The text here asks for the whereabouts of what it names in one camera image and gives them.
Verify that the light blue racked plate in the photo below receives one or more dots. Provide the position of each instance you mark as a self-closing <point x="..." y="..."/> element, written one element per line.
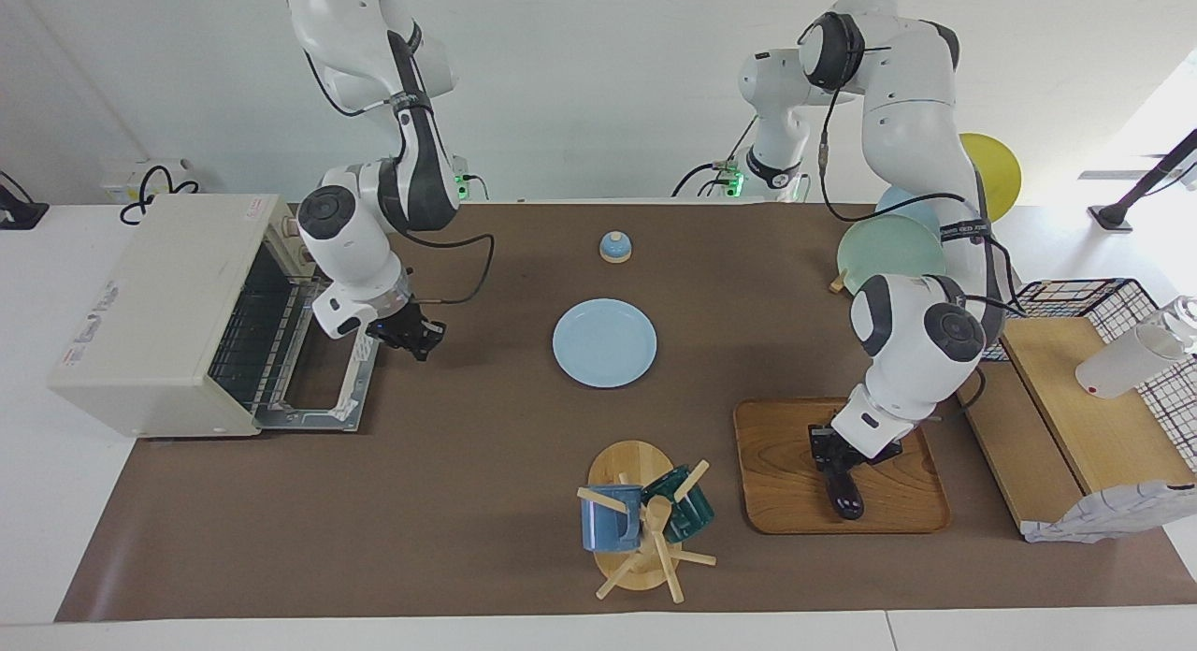
<point x="902" y="200"/>

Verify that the black clamp device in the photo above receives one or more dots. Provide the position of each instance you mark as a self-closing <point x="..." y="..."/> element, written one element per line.
<point x="19" y="211"/>

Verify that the white patterned cloth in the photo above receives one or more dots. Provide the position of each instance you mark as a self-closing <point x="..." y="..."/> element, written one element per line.
<point x="1103" y="515"/>

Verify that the glass oven door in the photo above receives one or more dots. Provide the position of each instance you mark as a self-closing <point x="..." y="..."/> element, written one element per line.
<point x="309" y="419"/>

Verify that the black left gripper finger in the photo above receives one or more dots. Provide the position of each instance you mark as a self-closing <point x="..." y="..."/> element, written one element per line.
<point x="823" y="466"/>
<point x="858" y="473"/>

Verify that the pale green plate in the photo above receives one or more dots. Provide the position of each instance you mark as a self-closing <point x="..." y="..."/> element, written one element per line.
<point x="888" y="249"/>

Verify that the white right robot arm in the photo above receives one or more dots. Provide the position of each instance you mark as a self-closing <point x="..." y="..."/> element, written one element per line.
<point x="355" y="249"/>

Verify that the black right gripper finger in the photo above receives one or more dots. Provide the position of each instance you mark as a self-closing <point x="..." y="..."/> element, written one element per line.
<point x="421" y="350"/>
<point x="436" y="333"/>

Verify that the white bottle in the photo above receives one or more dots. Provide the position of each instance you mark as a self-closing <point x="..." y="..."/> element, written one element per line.
<point x="1122" y="366"/>

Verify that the beige toaster oven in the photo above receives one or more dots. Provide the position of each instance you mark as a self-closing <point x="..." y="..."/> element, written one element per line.
<point x="159" y="305"/>

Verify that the white power strip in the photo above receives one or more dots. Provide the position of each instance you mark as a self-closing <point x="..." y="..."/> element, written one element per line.
<point x="117" y="179"/>

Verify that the blue mug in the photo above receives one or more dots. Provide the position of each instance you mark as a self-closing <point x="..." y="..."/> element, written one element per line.
<point x="608" y="525"/>

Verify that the wooden plate rack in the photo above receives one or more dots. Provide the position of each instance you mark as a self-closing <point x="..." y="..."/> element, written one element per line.
<point x="838" y="282"/>

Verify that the wooden serving tray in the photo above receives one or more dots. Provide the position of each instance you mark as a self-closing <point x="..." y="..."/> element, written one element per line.
<point x="776" y="464"/>

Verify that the black pole stand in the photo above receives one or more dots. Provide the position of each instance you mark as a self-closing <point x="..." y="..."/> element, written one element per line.
<point x="1136" y="197"/>

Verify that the brown table mat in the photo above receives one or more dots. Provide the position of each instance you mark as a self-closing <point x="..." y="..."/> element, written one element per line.
<point x="468" y="501"/>

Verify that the dark green mug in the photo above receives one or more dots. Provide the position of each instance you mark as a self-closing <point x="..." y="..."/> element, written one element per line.
<point x="687" y="511"/>

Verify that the wooden mug tree stand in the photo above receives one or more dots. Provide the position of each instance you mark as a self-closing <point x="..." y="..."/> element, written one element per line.
<point x="631" y="464"/>

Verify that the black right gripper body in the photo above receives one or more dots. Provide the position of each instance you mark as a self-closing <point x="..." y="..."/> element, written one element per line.
<point x="397" y="325"/>

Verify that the small blue lid wooden knob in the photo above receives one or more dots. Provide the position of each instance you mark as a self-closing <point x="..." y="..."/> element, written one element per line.
<point x="616" y="249"/>

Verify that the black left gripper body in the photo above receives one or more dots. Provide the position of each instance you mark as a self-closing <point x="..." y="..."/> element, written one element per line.
<point x="856" y="443"/>

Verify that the dark purple eggplant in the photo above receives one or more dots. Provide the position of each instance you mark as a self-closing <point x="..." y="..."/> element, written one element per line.
<point x="846" y="497"/>

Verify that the yellow plate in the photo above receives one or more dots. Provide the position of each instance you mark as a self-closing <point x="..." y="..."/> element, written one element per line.
<point x="996" y="174"/>

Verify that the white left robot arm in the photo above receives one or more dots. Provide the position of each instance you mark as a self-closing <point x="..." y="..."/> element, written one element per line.
<point x="912" y="99"/>

